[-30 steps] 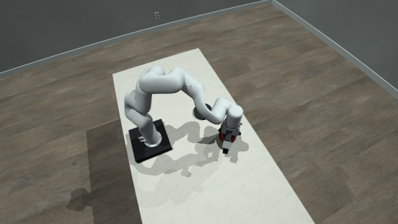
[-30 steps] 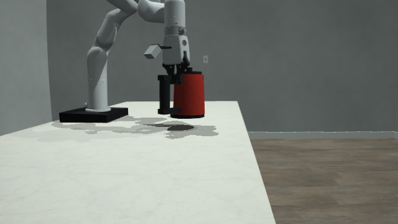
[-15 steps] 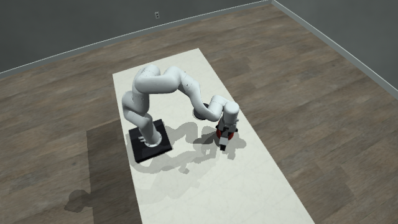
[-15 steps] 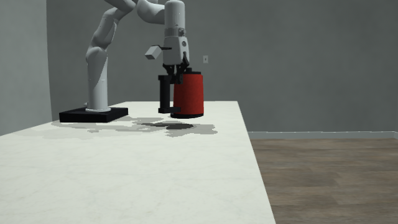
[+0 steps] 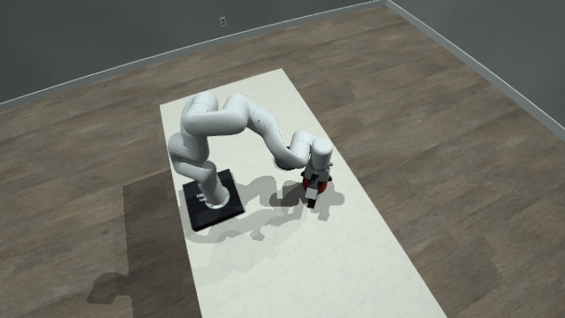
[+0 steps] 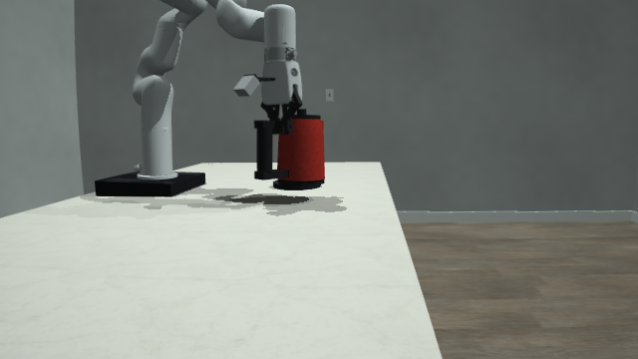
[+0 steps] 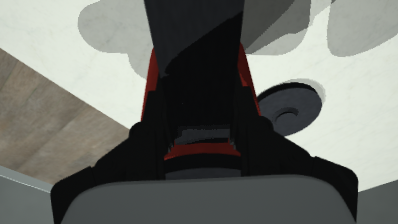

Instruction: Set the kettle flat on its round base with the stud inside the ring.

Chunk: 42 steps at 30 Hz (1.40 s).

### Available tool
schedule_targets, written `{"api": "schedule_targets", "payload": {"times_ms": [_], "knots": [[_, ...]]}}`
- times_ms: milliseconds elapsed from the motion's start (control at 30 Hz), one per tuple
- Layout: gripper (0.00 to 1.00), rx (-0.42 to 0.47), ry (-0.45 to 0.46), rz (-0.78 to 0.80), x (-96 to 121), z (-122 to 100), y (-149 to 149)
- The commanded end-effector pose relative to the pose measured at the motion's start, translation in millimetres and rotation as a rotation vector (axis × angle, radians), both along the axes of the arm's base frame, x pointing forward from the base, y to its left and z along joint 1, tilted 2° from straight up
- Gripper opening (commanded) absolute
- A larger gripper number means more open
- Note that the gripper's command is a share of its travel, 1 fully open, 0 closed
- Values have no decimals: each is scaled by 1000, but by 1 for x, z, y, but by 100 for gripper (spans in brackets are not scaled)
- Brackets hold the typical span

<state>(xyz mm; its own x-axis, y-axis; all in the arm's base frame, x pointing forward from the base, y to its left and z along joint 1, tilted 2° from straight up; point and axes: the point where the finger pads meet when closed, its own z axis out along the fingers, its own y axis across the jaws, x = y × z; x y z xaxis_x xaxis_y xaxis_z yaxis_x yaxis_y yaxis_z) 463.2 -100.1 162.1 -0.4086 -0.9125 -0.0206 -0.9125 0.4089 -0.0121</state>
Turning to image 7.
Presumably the red kettle with black handle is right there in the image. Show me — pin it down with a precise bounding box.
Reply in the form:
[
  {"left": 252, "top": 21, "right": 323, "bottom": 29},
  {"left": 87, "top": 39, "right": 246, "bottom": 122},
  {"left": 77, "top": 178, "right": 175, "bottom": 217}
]
[{"left": 140, "top": 0, "right": 261, "bottom": 180}]

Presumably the dark grey round base with center stud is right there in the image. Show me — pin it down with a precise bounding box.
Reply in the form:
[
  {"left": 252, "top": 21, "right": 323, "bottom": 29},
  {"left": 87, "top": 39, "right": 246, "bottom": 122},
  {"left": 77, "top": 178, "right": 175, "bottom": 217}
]
[{"left": 257, "top": 83, "right": 322, "bottom": 137}]

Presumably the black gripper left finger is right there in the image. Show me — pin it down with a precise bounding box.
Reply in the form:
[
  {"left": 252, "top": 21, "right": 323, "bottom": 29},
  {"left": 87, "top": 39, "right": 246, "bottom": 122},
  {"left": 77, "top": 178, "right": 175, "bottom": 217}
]
[{"left": 50, "top": 73, "right": 175, "bottom": 224}]

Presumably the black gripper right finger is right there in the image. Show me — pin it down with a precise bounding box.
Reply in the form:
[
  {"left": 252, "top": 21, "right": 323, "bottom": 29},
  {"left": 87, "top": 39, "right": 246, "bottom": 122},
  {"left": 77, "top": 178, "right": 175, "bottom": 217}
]
[{"left": 228, "top": 68, "right": 358, "bottom": 222}]

